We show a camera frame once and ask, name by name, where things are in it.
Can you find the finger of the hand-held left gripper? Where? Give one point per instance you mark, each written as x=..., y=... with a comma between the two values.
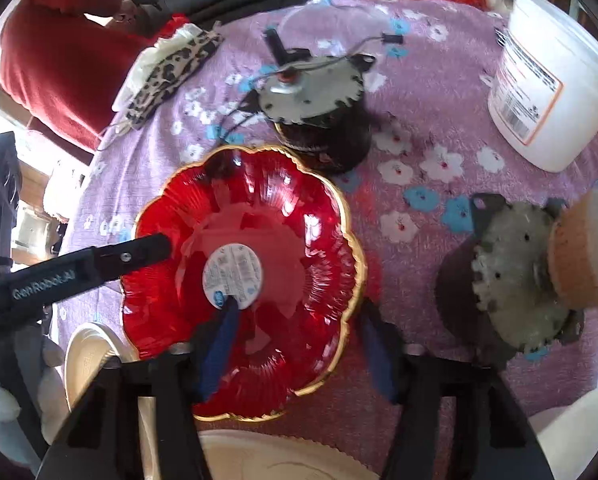
x=134, y=255

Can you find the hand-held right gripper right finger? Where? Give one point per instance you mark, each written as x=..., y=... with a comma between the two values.
x=381, y=360

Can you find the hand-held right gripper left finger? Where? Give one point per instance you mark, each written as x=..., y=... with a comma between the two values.
x=218, y=355

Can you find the red glass bowl gold rim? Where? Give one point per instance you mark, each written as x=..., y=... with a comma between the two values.
x=289, y=240

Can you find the white bowl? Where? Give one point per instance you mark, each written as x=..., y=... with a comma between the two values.
x=579, y=435

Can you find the person's left hand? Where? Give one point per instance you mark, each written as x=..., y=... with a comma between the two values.
x=50, y=365

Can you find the cream bowl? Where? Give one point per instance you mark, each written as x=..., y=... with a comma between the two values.
x=86, y=360

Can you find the cream plate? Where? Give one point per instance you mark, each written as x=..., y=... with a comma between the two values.
x=279, y=460

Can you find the leopard print cloth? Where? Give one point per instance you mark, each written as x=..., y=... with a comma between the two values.
x=169, y=75

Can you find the beige tape roll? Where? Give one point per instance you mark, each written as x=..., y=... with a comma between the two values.
x=579, y=255

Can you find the black round tin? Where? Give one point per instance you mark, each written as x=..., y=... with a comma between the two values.
x=329, y=140

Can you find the white plastic bucket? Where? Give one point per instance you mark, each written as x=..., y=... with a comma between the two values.
x=554, y=60

